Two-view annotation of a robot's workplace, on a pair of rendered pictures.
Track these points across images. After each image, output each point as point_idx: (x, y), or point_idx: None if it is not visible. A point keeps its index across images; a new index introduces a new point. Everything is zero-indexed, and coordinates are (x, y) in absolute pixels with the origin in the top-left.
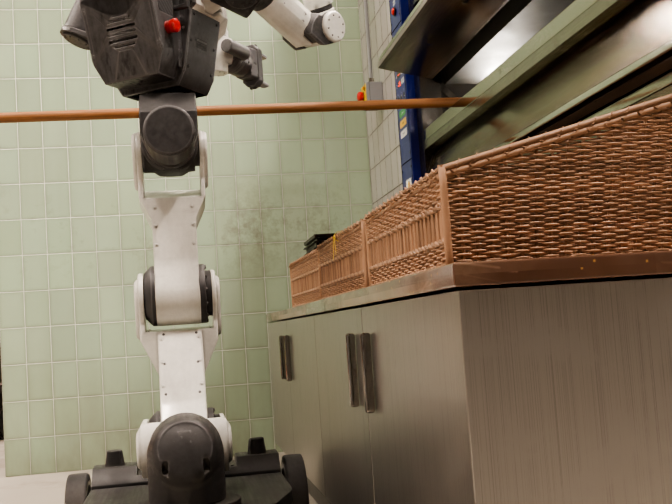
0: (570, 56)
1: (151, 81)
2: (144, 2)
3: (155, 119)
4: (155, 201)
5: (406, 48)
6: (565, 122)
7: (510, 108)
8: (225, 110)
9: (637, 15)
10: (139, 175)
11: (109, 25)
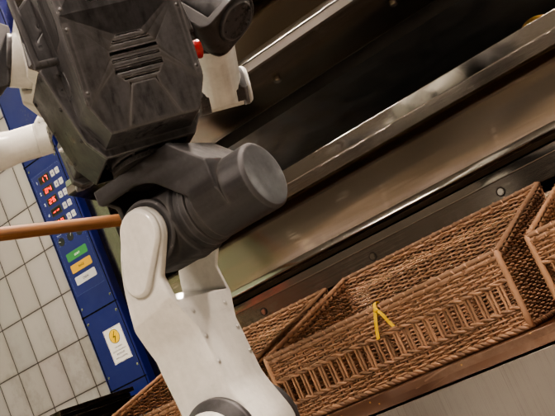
0: (484, 98)
1: (164, 128)
2: (170, 13)
3: (249, 160)
4: (190, 301)
5: None
6: (525, 151)
7: (363, 178)
8: (15, 232)
9: None
10: (162, 267)
11: (114, 47)
